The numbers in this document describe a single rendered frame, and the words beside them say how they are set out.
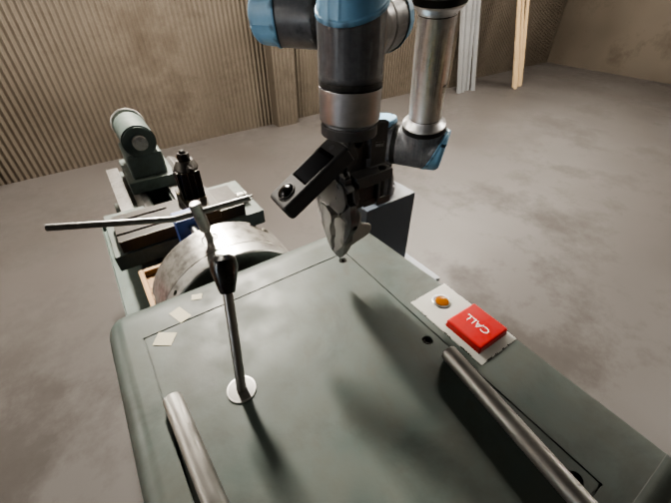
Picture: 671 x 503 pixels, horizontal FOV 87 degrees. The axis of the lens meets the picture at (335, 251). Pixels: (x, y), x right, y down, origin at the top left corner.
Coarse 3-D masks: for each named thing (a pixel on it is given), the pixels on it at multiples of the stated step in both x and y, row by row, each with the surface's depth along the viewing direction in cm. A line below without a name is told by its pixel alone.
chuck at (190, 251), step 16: (224, 224) 75; (240, 224) 77; (192, 240) 71; (224, 240) 70; (240, 240) 71; (256, 240) 72; (272, 240) 77; (176, 256) 70; (192, 256) 68; (160, 272) 71; (176, 272) 68; (160, 288) 70
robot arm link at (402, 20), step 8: (392, 0) 40; (400, 0) 42; (408, 0) 45; (400, 8) 42; (408, 8) 44; (400, 16) 41; (408, 16) 44; (400, 24) 42; (408, 24) 45; (400, 32) 43; (408, 32) 47; (400, 40) 45; (392, 48) 44
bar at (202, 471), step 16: (176, 400) 40; (176, 416) 39; (176, 432) 38; (192, 432) 37; (192, 448) 36; (192, 464) 35; (208, 464) 35; (192, 480) 35; (208, 480) 34; (208, 496) 33; (224, 496) 33
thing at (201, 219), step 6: (192, 204) 65; (198, 204) 65; (192, 210) 65; (198, 210) 65; (198, 216) 66; (204, 216) 67; (198, 222) 67; (204, 222) 67; (204, 228) 68; (210, 228) 69; (204, 234) 69; (210, 234) 70; (210, 240) 70
